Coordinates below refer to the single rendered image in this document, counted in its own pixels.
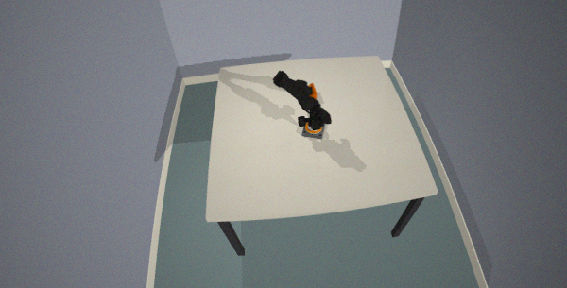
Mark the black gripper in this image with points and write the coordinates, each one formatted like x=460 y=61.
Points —
x=302 y=120

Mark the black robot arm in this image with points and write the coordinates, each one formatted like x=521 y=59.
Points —
x=300 y=90

